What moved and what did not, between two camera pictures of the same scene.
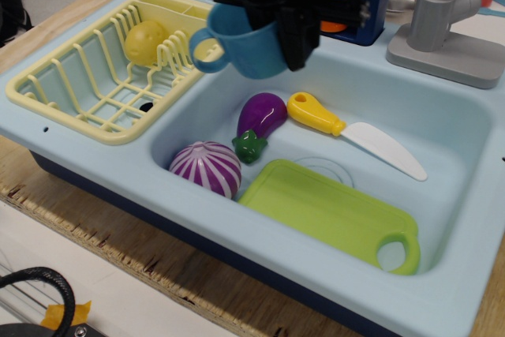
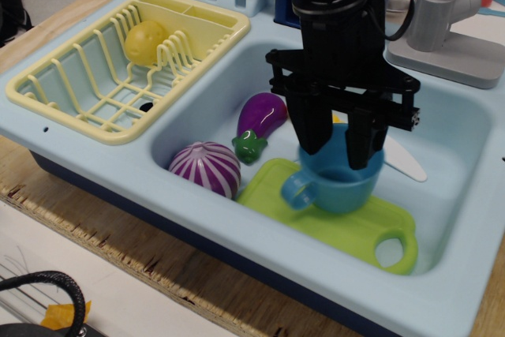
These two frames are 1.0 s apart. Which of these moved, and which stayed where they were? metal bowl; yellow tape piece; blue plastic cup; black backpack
Moved: blue plastic cup
Stayed: yellow tape piece; black backpack; metal bowl
